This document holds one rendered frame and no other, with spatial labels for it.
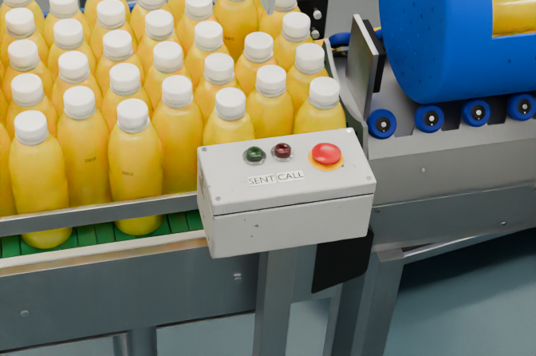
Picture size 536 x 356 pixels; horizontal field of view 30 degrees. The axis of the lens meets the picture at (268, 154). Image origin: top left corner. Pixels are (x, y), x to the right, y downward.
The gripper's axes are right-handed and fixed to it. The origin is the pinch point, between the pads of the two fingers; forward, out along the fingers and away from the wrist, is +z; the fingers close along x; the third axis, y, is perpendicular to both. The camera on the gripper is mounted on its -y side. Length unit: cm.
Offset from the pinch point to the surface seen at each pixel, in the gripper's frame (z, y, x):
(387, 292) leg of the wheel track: 65, 26, -4
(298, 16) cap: 7.9, 7.2, 4.1
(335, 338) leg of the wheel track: 97, 24, 9
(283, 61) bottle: 13.1, 4.6, 1.0
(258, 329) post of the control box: 40.4, -3.7, -24.5
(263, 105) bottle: 11.4, -1.0, -9.7
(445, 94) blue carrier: 15.2, 26.3, -7.8
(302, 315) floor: 118, 24, 31
